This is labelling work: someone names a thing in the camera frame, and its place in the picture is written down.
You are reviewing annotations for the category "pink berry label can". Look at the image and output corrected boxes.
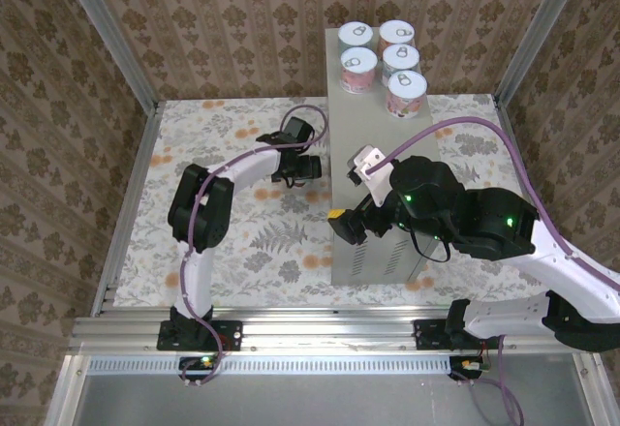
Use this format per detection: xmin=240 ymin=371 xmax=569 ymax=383
xmin=386 ymin=70 xmax=429 ymax=121

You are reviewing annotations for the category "can with grey label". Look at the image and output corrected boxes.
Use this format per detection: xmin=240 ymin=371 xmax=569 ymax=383
xmin=381 ymin=44 xmax=420 ymax=78

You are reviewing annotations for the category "blue floral label can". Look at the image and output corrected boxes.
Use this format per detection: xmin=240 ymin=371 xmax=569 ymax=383
xmin=337 ymin=22 xmax=375 ymax=52

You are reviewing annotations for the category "orange label can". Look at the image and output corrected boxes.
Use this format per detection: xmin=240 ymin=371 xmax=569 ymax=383
xmin=377 ymin=19 xmax=417 ymax=52

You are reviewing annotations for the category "grey metal cabinet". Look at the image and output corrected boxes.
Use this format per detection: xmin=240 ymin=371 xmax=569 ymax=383
xmin=324 ymin=27 xmax=454 ymax=286

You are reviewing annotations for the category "floral table covering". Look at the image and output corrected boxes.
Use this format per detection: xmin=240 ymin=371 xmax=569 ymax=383
xmin=115 ymin=96 xmax=539 ymax=309

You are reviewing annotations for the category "right controller board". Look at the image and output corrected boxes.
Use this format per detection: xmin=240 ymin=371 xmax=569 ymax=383
xmin=449 ymin=355 xmax=490 ymax=380

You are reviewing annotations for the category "controller board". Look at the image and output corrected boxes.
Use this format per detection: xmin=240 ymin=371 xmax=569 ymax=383
xmin=449 ymin=355 xmax=490 ymax=380
xmin=179 ymin=355 xmax=219 ymax=375

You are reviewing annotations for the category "grey metal bottom panel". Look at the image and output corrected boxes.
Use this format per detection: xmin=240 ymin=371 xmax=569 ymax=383
xmin=46 ymin=352 xmax=606 ymax=426

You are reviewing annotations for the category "left controller board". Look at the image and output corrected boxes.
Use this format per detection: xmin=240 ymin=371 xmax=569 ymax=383
xmin=179 ymin=355 xmax=219 ymax=375

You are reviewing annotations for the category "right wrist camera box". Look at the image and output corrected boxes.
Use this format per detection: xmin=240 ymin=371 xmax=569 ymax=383
xmin=348 ymin=143 xmax=396 ymax=207

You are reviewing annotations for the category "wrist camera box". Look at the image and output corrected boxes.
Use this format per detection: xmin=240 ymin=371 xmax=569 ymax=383
xmin=348 ymin=143 xmax=396 ymax=207
xmin=282 ymin=116 xmax=316 ymax=144

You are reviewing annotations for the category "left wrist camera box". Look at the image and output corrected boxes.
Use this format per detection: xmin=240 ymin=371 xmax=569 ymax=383
xmin=282 ymin=116 xmax=316 ymax=144

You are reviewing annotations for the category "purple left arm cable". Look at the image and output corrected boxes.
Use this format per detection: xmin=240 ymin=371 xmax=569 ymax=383
xmin=178 ymin=105 xmax=330 ymax=388

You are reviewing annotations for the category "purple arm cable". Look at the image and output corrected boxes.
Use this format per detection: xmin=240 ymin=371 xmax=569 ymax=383
xmin=178 ymin=105 xmax=330 ymax=388
xmin=365 ymin=116 xmax=620 ymax=426

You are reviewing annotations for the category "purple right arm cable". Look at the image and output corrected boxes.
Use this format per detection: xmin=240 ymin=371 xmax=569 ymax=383
xmin=365 ymin=116 xmax=620 ymax=426

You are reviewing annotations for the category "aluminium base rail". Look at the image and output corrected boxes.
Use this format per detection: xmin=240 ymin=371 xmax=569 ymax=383
xmin=67 ymin=305 xmax=600 ymax=355

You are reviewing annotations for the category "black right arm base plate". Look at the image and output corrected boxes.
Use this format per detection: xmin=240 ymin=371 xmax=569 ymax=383
xmin=414 ymin=319 xmax=505 ymax=352

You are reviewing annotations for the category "slotted cable duct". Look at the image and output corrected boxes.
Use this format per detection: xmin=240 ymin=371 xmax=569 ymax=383
xmin=86 ymin=355 xmax=454 ymax=377

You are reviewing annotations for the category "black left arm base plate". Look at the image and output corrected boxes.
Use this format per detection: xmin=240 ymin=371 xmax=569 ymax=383
xmin=157 ymin=319 xmax=243 ymax=352

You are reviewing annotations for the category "aluminium frame post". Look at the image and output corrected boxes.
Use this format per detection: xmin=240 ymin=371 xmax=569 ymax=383
xmin=496 ymin=0 xmax=590 ymax=106
xmin=55 ymin=0 xmax=159 ymax=110

